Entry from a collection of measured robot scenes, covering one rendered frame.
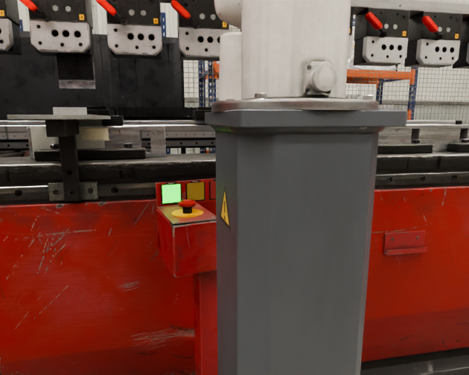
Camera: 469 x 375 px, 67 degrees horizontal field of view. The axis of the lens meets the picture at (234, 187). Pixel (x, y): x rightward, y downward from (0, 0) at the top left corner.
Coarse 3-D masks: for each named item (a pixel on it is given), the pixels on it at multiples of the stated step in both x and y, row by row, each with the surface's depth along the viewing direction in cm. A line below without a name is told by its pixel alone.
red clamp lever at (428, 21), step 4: (424, 16) 113; (428, 16) 113; (424, 20) 113; (428, 20) 113; (432, 20) 113; (424, 24) 115; (428, 24) 113; (432, 24) 113; (428, 28) 115; (432, 28) 114; (436, 28) 114; (432, 32) 116; (436, 32) 115; (436, 36) 116; (440, 36) 115; (444, 36) 115; (436, 40) 117
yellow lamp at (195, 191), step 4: (188, 184) 88; (192, 184) 89; (196, 184) 89; (200, 184) 89; (188, 188) 88; (192, 188) 89; (196, 188) 89; (200, 188) 90; (188, 192) 88; (192, 192) 89; (196, 192) 89; (200, 192) 90; (188, 196) 89; (192, 196) 89; (196, 196) 90; (200, 196) 90
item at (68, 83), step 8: (56, 56) 101; (64, 56) 101; (72, 56) 102; (80, 56) 102; (88, 56) 102; (64, 64) 102; (72, 64) 102; (80, 64) 102; (88, 64) 103; (64, 72) 102; (72, 72) 102; (80, 72) 103; (88, 72) 103; (64, 80) 103; (72, 80) 103; (80, 80) 103; (88, 80) 104; (72, 88) 104; (80, 88) 104; (88, 88) 105
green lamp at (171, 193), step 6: (162, 186) 86; (168, 186) 86; (174, 186) 87; (162, 192) 86; (168, 192) 86; (174, 192) 87; (162, 198) 86; (168, 198) 87; (174, 198) 87; (180, 198) 88
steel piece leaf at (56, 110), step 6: (54, 108) 94; (60, 108) 95; (66, 108) 95; (72, 108) 95; (78, 108) 96; (84, 108) 96; (54, 114) 95; (60, 114) 95; (66, 114) 95; (72, 114) 96; (78, 114) 96; (84, 114) 96
